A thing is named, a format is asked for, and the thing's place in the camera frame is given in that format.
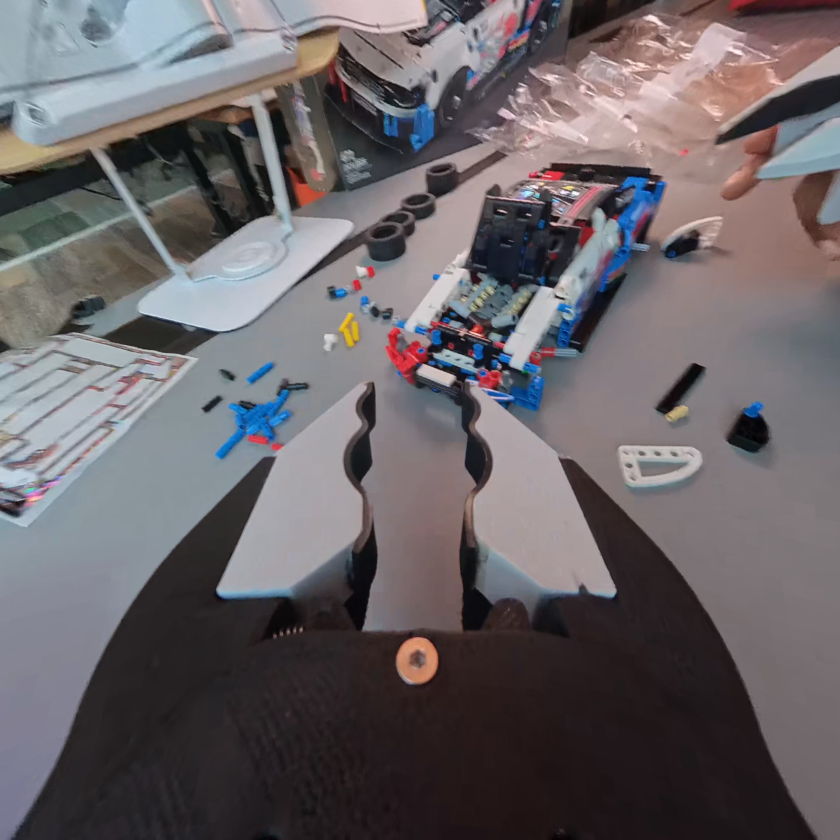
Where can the white curved panel piece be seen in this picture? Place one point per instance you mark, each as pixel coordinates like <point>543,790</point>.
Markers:
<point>705,226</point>

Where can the tan connector pin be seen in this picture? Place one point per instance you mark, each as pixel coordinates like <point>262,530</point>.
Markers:
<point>676,413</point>

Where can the toy car set box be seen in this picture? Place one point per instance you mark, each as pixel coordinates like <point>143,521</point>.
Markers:
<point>420,79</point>

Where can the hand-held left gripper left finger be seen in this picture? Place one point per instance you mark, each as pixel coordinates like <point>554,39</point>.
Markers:
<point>295,525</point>

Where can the white book stand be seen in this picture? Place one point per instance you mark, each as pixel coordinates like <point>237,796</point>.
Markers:
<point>249,275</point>

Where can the toy brick race car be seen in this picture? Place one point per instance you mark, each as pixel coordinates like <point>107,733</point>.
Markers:
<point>525,262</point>

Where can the sticker sheet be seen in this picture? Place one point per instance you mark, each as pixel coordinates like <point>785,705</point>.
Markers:
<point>79,407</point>

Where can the black flat tile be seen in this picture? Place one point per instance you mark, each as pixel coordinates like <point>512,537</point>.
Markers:
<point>681,387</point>

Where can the instruction booklet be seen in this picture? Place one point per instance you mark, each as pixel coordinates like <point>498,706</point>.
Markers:
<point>131,26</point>

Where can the pile of clear plastic bags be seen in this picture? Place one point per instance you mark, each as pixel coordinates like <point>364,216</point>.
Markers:
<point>623,92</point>

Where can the yellow axle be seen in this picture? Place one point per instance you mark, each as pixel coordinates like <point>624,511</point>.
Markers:
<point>352,333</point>
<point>346,322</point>

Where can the black triangular connector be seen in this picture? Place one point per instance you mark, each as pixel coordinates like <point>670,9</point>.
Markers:
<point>748,433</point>
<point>684,245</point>

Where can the white rectangular frame piece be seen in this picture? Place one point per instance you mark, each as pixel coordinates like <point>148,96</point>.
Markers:
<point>630,469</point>

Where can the person's right hand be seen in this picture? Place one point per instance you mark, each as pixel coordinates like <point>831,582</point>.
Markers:
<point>745,174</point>

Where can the pile of blue pins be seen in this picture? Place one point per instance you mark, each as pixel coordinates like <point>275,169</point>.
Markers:
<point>259,420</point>

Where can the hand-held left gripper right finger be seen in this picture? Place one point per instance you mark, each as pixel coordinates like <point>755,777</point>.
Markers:
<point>538,525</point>

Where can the black toy tire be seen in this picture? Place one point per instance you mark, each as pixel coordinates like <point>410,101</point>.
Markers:
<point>401,226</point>
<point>441,180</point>
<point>386,244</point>
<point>418,208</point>

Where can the red paper bag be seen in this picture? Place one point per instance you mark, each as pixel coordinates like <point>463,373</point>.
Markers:
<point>787,4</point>

